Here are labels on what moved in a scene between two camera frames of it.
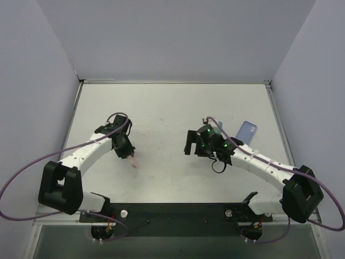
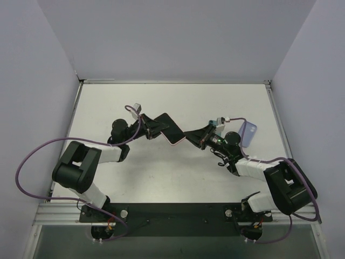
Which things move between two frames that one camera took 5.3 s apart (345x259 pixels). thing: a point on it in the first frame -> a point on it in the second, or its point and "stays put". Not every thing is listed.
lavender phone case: [246, 133] stays put
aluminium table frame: [171, 169] stays put
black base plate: [180, 219] stays put
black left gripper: [125, 151] -> [147, 127]
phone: [132, 161] -> [173, 134]
